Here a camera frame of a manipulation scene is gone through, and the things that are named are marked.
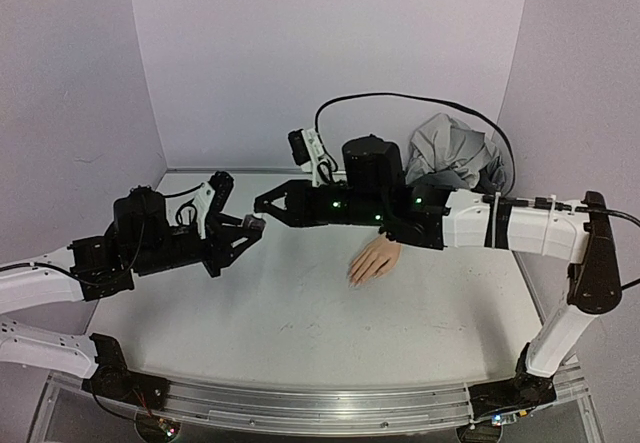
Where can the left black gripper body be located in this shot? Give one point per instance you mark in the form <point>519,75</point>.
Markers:
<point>159,258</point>

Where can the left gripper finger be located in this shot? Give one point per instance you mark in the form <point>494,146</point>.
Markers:
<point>222,184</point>
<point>229,242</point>

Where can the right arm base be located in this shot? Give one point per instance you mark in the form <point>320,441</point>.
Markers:
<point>522,392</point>

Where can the grey crumpled cloth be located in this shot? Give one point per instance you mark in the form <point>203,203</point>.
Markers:
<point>446,143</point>

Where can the aluminium front rail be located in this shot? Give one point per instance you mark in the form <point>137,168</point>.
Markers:
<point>316,412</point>

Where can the nail polish bottle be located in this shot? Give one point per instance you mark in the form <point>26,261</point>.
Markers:
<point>253,223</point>

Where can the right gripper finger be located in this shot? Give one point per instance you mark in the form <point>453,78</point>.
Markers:
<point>283,215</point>
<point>273,200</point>

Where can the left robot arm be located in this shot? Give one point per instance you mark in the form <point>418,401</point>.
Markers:
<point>45,280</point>

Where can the dark sleeve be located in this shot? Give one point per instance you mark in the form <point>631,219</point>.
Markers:
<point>445,179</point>

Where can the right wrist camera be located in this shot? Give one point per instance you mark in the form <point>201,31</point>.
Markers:
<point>310,155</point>

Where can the mannequin hand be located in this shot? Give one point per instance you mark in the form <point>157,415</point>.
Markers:
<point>376,259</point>

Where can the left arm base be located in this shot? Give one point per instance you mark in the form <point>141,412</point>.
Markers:
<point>114,381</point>

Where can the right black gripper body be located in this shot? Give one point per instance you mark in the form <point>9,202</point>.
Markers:
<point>290,203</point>

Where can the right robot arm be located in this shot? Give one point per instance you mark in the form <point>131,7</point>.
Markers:
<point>578,232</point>

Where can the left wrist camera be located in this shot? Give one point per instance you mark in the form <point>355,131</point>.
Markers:
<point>194,211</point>

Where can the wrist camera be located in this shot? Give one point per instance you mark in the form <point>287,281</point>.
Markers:
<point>310,155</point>
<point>194,211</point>

